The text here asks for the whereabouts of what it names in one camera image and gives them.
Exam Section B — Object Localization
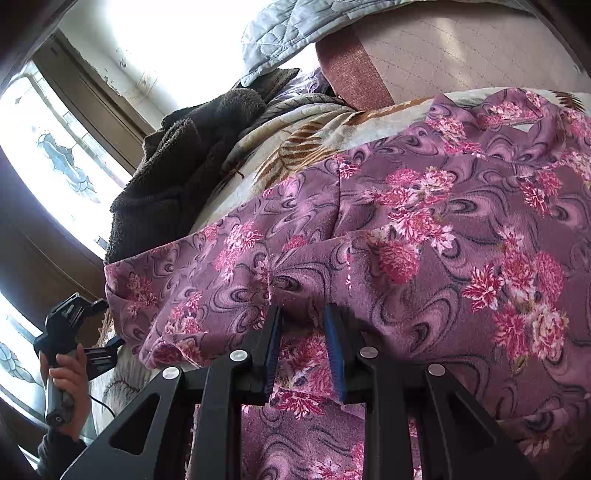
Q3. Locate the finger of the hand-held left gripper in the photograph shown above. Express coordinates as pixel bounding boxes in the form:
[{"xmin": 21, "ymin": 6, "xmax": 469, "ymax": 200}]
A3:
[{"xmin": 83, "ymin": 337, "xmax": 126, "ymax": 381}]

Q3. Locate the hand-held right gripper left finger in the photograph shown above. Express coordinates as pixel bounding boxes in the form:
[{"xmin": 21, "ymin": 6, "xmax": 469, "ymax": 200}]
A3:
[{"xmin": 60, "ymin": 305, "xmax": 283, "ymax": 480}]

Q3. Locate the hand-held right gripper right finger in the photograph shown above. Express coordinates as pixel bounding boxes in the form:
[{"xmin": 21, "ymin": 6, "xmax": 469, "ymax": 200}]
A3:
[{"xmin": 323, "ymin": 304, "xmax": 541, "ymax": 480}]

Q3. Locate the purple floral garment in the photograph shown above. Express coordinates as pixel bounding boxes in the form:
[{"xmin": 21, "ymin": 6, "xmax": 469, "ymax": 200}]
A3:
[{"xmin": 104, "ymin": 88, "xmax": 591, "ymax": 480}]

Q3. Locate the person's left forearm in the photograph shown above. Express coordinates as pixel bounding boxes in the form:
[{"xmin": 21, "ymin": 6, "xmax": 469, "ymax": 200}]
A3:
[{"xmin": 34, "ymin": 431, "xmax": 88, "ymax": 480}]

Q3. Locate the person's left hand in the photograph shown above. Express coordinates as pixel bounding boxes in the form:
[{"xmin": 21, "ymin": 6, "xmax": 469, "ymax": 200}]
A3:
[{"xmin": 39, "ymin": 344, "xmax": 93, "ymax": 441}]

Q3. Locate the stained glass window pane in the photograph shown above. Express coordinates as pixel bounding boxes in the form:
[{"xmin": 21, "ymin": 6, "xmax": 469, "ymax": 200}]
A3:
[
  {"xmin": 0, "ymin": 60, "xmax": 134, "ymax": 259},
  {"xmin": 0, "ymin": 291, "xmax": 51, "ymax": 416}
]

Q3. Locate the dark brown fleece cloth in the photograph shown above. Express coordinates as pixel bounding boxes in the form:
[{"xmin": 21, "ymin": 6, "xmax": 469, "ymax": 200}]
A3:
[{"xmin": 105, "ymin": 68, "xmax": 301, "ymax": 265}]

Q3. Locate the leaf print blanket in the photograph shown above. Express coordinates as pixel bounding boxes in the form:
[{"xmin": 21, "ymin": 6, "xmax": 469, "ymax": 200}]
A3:
[{"xmin": 90, "ymin": 88, "xmax": 591, "ymax": 444}]

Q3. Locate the shiny lavender cloth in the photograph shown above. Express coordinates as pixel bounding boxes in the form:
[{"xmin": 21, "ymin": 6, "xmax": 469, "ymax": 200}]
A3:
[{"xmin": 263, "ymin": 68, "xmax": 335, "ymax": 109}]

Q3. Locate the light blue quilted cloth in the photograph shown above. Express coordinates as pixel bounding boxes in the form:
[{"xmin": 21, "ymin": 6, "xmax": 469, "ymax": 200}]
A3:
[{"xmin": 240, "ymin": 0, "xmax": 416, "ymax": 88}]

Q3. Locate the pink quilted mattress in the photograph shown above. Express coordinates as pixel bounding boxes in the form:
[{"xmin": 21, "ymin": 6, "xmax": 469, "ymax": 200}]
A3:
[{"xmin": 315, "ymin": 0, "xmax": 591, "ymax": 112}]

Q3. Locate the black cable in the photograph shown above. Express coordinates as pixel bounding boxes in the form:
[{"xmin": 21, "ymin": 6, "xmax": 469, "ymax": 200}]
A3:
[{"xmin": 85, "ymin": 394, "xmax": 118, "ymax": 418}]

